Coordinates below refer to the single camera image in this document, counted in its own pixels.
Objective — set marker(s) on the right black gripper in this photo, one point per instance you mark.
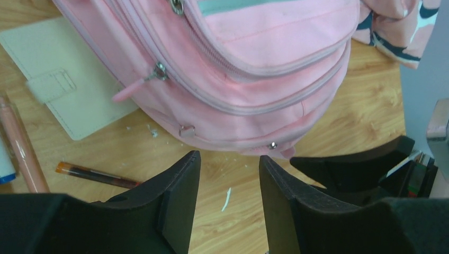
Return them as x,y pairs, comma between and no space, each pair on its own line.
389,170

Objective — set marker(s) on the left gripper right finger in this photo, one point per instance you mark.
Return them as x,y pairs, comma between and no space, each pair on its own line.
301,219

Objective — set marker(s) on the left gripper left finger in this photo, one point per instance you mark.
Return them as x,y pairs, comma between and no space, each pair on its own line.
154,217

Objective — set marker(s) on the pink student backpack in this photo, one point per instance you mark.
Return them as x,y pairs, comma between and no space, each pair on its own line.
246,76

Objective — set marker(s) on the red pen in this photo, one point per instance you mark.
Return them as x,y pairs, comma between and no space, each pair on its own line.
95,175

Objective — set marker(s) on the pink pencil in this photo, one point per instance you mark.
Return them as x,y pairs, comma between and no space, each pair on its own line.
27,161

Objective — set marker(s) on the pink patterned cloth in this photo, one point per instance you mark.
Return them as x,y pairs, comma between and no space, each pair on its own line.
400,29

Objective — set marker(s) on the blue capped white marker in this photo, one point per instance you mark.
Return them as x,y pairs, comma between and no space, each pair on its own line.
8,172

